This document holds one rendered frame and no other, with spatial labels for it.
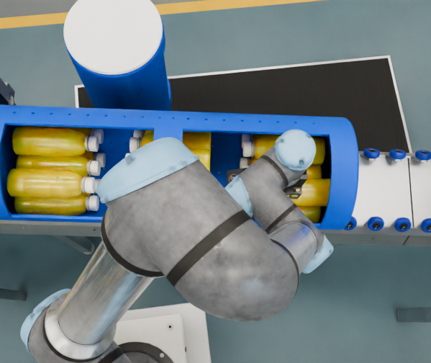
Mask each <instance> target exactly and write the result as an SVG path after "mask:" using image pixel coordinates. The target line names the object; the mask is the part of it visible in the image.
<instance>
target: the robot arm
mask: <svg viewBox="0 0 431 363"><path fill-rule="evenodd" d="M315 153H316V145H315V142H314V140H313V139H312V137H311V136H310V135H309V134H308V133H306V132H304V131H302V130H288V131H286V132H284V133H283V134H282V135H281V136H280V137H279V138H278V139H277V140H276V143H275V145H274V146H273V147H271V148H270V149H269V150H268V151H266V152H265V153H264V154H263V155H262V156H261V157H260V158H259V159H258V160H257V161H255V162H254V163H253V164H252V165H250V166H249V167H248V168H243V169H233V170H229V171H227V186H226V187H225V188H224V187H223V186H222V185H221V184H220V183H219V182H218V181H217V179H216V178H215V177H214V176H213V175H212V174H211V172H210V171H209V170H208V169H207V168H206V167H205V165H204V164H203V163H202V162H201V161H200V160H199V157H198V156H197V155H194V154H193V153H192V152H191V151H190V150H189V149H188V148H187V147H186V146H185V145H184V144H183V143H182V142H181V141H180V140H179V139H177V138H172V137H167V138H161V139H157V140H154V141H153V142H151V143H148V144H147V145H144V146H143V147H141V148H139V149H137V150H136V151H134V152H133V153H131V154H130V155H128V156H127V157H125V158H124V159H122V160H121V161H120V162H119V163H118V164H116V165H115V166H114V167H113V168H112V169H110V170H109V171H108V172H107V173H106V174H105V175H104V177H103V178H102V179H101V181H100V182H99V183H98V185H97V188H96V192H97V194H98V196H99V197H100V201H101V203H104V204H105V205H106V206H107V207H108V208H107V210H106V212H105V213H104V216H103V218H102V220H101V239H102V242H101V243H100V244H99V247H98V248H97V250H96V251H95V253H94V255H93V256H92V257H91V259H90V261H89V262H88V264H87V265H86V267H85V269H84V270H83V272H82V273H81V276H80V277H79V278H78V280H77V282H76V283H75V284H74V286H73V288H72V290H70V289H64V290H60V291H58V292H56V293H54V294H52V295H51V296H49V297H48V298H46V299H45V300H43V301H42V302H41V303H40V304H39V305H38V306H37V307H36V308H35V309H34V310H33V312H32V313H31V314H29V315H28V316H27V318H26V319H25V321H24V323H23V324H22V327H21V331H20V336H21V339H22V341H23V342H24V344H25V346H26V349H27V351H28V352H29V353H30V354H31V355H32V356H33V357H34V358H35V359H36V361H37V362H38V363H160V362H159V361H158V360H157V359H156V358H155V357H152V356H150V355H149V354H146V353H142V352H128V353H124V352H123V351H122V350H121V349H120V348H119V346H118V345H117V344H116V342H115V341H114V337H115V333H116V329H117V322H118V321H119V320H120V318H121V317H122V316H123V315H124V314H125V313H126V312H127V310H128V309H129V308H130V307H131V306H132V304H133V303H134V302H135V301H136V299H137V298H138V297H139V296H140V295H141V294H142V293H143V291H144V290H145V289H146V288H147V286H148V285H149V284H150V283H151V282H152V281H153V280H154V278H159V277H164V276H165V277H166V278H167V279H168V281H169V282H170V283H171V284H172V285H173V286H174V287H175V288H176V290H177V291H178V292H179V293H180V295H181V296H182V297H183V298H184V299H186V300H187V301H189V302H190V303H191V304H192V305H193V306H195V307H197V308H198V309H200V310H203V311H204V312H205V313H208V314H210V315H213V316H216V317H218V318H223V319H227V320H231V321H237V322H256V321H263V320H266V319H269V318H272V317H273V316H275V315H278V314H279V313H280V312H281V311H283V310H284V309H285V308H286V307H287V306H288V305H289V304H290V302H291V301H292V300H293V298H294V296H295V295H296V292H297V290H298V287H299V279H300V274H301V273H302V272H303V273H305V274H308V273H310V272H312V271H313V270H314V269H316V268H317V267H318V266H319V265H320V264H321V263H322V262H323V261H324V260H325V259H326V258H327V257H329V255H330V254H331V253H332V252H333V246H332V244H331V243H330V242H329V241H328V240H327V238H326V236H325V234H324V233H323V232H321V231H320V230H319V229H318V228H317V227H316V226H315V225H314V224H313V223H312V221H311V220H310V219H309V218H308V217H307V216H306V215H305V214H304V213H303V212H302V211H301V210H300V209H299V208H298V207H297V206H296V205H295V204H294V202H293V201H292V200H291V199H298V198H299V197H300V196H301V194H302V188H301V187H302V185H303V184H304V183H305V181H306V180H307V168H308V167H310V166H311V164H312V162H313V160H314V157H315ZM297 187H298V188H297ZM296 189H299V191H298V192H297V191H296ZM287 195H289V196H287ZM292 195H298V196H297V197H292ZM252 218H254V219H255V221H256V222H257V223H258V224H259V225H260V226H261V227H262V229H263V230H264V231H265V232H266V233H267V234H268V235H266V234H265V233H264V232H263V231H262V229H261V228H260V227H259V226H258V224H257V223H256V222H255V221H254V220H253V219H252Z"/></svg>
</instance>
